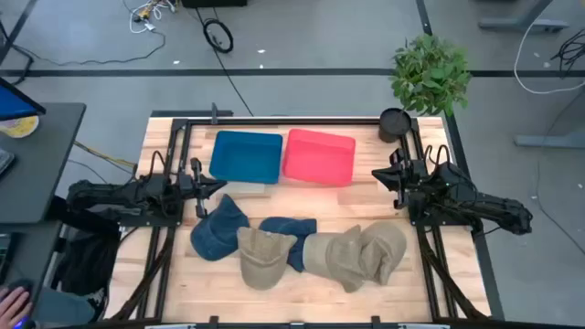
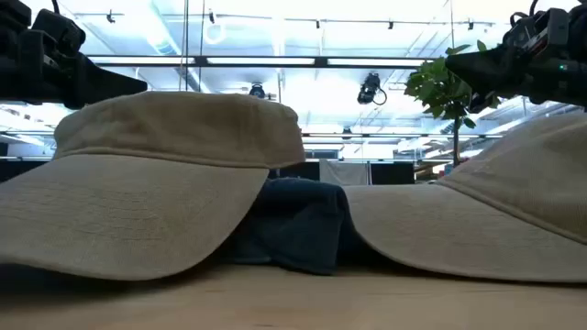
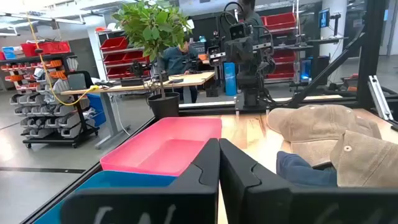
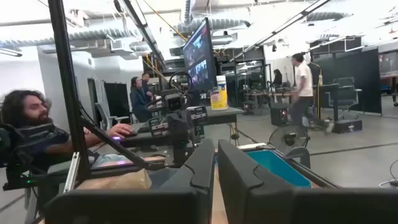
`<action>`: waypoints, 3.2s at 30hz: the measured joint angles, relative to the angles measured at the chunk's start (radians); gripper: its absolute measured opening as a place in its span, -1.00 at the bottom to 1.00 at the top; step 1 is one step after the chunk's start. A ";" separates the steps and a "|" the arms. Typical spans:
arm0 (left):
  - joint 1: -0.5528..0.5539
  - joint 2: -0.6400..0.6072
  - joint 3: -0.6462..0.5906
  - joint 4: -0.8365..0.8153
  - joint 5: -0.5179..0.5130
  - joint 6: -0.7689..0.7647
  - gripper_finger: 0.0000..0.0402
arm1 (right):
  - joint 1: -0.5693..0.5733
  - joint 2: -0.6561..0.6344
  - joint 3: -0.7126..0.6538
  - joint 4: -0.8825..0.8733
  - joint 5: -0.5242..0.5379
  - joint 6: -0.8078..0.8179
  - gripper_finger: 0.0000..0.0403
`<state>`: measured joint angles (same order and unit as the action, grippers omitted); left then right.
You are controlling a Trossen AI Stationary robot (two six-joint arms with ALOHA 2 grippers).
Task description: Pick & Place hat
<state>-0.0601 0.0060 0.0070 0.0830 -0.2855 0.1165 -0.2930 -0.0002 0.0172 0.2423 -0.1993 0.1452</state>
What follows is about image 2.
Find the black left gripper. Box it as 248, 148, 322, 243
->
0, 27, 149, 111

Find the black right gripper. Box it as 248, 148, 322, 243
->
444, 43, 587, 115

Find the beige cotton baseball cap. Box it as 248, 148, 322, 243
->
342, 112, 587, 284
0, 90, 307, 281

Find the dark blue baseball cap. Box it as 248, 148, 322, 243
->
224, 177, 368, 276

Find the green leafy plant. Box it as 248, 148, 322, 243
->
403, 39, 504, 169

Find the black framed light bar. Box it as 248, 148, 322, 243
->
86, 54, 437, 70

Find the black partition panel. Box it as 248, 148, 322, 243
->
0, 159, 52, 183
370, 162, 416, 186
278, 160, 321, 181

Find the grey fabric panel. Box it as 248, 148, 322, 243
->
319, 159, 371, 186

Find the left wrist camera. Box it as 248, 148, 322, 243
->
30, 8, 87, 56

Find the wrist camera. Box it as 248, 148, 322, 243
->
503, 7, 570, 59
30, 8, 87, 56

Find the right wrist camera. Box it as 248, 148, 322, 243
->
503, 7, 570, 59

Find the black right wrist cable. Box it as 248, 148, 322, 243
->
508, 0, 542, 28

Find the thin hanging cable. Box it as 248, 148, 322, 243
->
182, 0, 190, 92
198, 0, 206, 92

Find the black spotlight with cable loop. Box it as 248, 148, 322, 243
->
356, 71, 389, 106

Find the white ring ceiling lamp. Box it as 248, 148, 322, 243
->
204, 22, 227, 46

